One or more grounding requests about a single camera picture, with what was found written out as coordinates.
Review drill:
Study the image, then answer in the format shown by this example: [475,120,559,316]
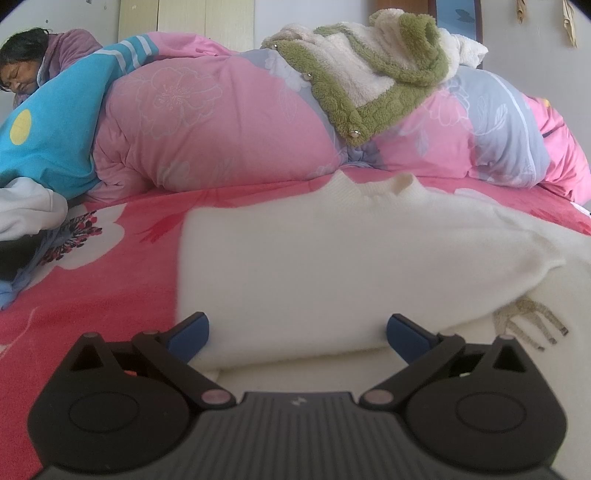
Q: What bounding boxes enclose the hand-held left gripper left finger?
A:
[54,311,234,411]

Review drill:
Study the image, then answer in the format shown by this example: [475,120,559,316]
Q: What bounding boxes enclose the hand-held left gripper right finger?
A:
[359,314,543,411]

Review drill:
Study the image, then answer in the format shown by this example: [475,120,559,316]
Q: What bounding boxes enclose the white knit sweater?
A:
[174,170,591,444]

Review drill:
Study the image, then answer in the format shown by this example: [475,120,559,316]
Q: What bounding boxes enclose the pink floral bedsheet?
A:
[0,166,591,480]

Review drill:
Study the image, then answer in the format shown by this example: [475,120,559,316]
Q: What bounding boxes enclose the light blue garment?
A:
[0,228,70,310]

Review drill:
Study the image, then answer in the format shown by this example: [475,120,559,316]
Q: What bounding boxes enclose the black garment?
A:
[0,235,44,282]

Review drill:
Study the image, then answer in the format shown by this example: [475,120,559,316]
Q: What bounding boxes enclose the pink grey floral quilt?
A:
[85,31,591,206]

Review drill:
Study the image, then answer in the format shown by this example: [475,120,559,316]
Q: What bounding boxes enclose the blue cartoon quilt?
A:
[0,34,160,201]

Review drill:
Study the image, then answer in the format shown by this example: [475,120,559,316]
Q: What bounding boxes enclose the green-trimmed fleece jacket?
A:
[261,8,489,147]

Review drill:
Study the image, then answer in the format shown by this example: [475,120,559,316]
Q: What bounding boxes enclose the cream wardrobe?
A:
[119,0,256,54]

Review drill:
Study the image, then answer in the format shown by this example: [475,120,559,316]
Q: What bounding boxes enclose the wooden door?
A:
[427,0,486,44]

